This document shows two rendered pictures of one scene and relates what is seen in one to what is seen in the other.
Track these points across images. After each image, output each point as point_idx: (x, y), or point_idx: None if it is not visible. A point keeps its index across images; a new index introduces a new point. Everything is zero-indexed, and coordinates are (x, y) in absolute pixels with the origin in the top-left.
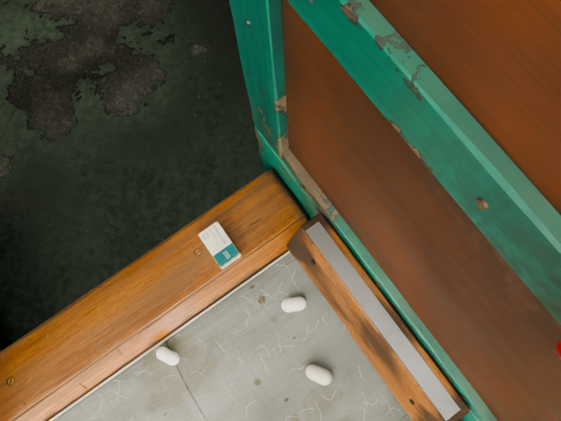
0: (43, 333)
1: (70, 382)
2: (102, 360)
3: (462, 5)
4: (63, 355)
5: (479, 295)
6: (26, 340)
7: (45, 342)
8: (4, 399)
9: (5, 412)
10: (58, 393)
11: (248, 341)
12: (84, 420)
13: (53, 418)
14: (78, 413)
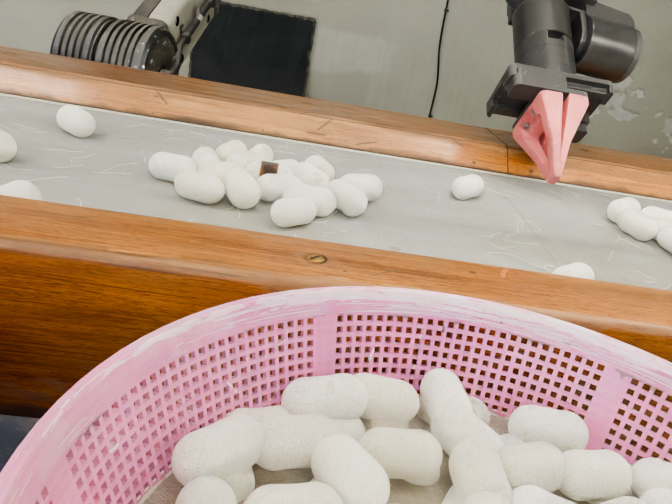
0: (631, 153)
1: (664, 175)
2: None
3: None
4: (657, 164)
5: None
6: (608, 148)
7: (633, 155)
8: (576, 151)
9: (576, 154)
10: (646, 174)
11: None
12: (667, 208)
13: (623, 193)
14: (659, 204)
